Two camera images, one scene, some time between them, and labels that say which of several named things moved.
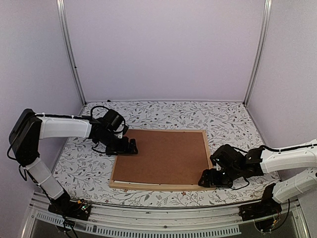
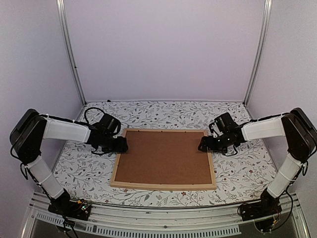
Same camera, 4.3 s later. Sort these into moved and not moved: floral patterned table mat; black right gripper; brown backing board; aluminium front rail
Moved: black right gripper
Not moved: floral patterned table mat; aluminium front rail; brown backing board
